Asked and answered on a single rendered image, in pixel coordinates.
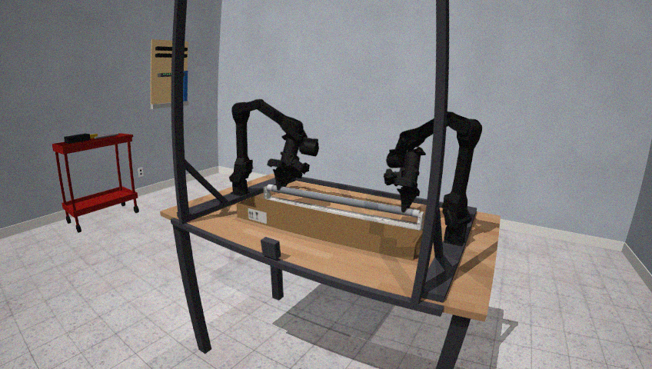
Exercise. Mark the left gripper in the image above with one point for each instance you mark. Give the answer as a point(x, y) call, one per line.
point(284, 173)

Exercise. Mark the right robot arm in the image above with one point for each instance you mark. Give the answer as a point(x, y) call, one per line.
point(456, 214)

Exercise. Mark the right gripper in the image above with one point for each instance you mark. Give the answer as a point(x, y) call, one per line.
point(409, 172)

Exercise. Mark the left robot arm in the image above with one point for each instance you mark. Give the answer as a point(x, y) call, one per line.
point(291, 126)

